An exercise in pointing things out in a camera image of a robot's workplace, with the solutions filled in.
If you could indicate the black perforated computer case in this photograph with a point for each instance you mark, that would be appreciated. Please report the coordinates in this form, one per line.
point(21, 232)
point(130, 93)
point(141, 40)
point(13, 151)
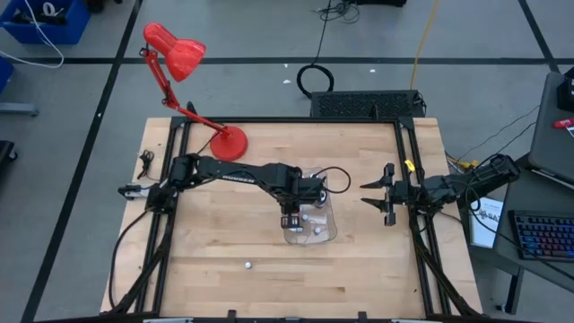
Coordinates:
point(367, 104)

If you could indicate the clear plastic bin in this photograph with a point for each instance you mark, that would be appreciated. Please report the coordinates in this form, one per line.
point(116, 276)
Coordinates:
point(325, 215)

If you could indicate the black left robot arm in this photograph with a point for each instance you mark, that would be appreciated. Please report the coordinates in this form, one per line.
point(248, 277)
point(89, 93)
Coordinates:
point(237, 175)

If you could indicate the tall black food colouring bottle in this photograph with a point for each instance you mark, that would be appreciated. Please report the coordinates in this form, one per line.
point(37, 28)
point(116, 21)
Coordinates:
point(323, 196)

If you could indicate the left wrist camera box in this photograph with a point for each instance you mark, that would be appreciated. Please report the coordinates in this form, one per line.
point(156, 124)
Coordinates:
point(314, 186)

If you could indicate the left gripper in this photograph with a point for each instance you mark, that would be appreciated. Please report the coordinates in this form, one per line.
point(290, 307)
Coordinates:
point(291, 211)

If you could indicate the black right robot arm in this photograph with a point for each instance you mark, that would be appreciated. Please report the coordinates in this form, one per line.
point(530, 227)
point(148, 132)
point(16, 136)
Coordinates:
point(471, 181)

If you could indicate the backlit RGB keyboard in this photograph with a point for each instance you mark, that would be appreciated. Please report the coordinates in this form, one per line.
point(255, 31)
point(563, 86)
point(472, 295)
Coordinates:
point(545, 235)

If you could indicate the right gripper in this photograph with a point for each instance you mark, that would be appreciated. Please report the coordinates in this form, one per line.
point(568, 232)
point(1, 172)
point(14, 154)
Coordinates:
point(406, 190)

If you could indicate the silver arm base box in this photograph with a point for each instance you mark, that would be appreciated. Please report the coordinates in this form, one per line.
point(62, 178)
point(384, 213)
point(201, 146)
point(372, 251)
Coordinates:
point(130, 192)

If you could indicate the white printed sheet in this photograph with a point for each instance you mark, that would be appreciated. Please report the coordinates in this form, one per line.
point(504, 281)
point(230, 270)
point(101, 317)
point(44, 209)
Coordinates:
point(486, 224)

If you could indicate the grey desk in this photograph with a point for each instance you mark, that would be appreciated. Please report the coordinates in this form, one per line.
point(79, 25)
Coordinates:
point(524, 211)

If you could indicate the small purple dropper bottle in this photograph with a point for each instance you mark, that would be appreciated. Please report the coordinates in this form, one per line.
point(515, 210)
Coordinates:
point(317, 230)

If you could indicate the blue plastic storage crate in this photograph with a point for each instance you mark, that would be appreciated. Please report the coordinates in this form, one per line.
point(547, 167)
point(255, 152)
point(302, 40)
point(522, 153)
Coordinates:
point(67, 27)

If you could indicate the black aluminium table frame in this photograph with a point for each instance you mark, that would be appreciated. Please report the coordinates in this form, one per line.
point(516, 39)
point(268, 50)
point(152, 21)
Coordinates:
point(314, 120)

